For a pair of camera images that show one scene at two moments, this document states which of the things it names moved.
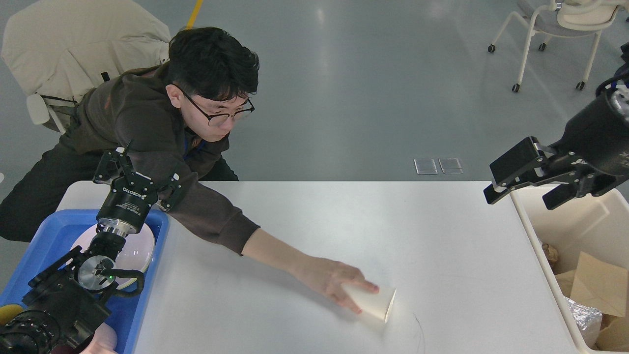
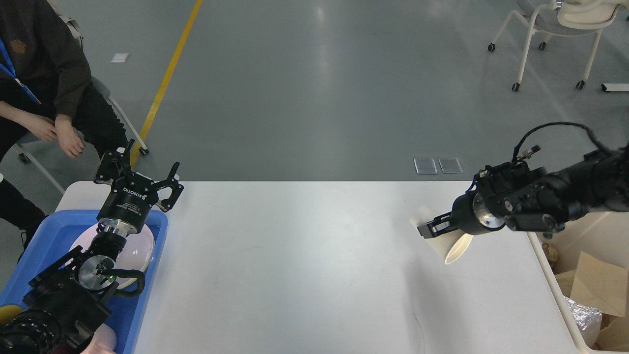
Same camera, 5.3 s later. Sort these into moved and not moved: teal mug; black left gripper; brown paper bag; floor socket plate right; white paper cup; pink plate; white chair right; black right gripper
Moved: white paper cup; black right gripper
Not moved: black left gripper; floor socket plate right; pink plate; white chair right; teal mug; brown paper bag
